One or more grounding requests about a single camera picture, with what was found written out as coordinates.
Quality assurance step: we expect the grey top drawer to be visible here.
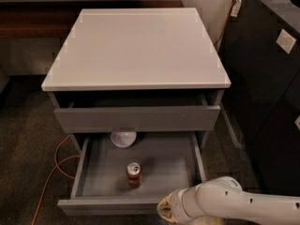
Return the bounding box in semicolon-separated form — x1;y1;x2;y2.
54;105;220;133

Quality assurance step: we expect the grey drawer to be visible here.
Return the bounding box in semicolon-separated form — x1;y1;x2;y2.
58;132;205;216
54;105;220;133

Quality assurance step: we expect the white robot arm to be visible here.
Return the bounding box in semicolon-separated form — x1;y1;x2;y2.
157;176;300;225

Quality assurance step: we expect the white bowl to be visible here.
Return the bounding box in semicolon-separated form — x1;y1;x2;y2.
111;132;137;149

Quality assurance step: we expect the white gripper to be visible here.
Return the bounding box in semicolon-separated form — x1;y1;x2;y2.
157;187;203;223

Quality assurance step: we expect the white tag on cable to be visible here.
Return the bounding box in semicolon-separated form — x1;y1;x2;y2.
231;0;242;18

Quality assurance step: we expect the orange cable on floor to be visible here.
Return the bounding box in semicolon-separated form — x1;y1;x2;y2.
30;134;83;225

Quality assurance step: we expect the grey drawer cabinet white top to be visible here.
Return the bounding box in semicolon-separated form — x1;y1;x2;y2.
41;7;233;152

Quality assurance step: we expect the white label on cabinet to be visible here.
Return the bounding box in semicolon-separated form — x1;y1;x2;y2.
277;29;296;53

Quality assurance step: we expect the red coke can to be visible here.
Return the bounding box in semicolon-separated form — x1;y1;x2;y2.
126;162;142;188

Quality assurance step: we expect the black cabinet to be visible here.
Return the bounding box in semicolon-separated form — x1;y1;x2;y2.
219;0;300;196

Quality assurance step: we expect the dark wooden bench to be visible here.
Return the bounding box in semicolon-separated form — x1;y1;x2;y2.
0;0;184;38

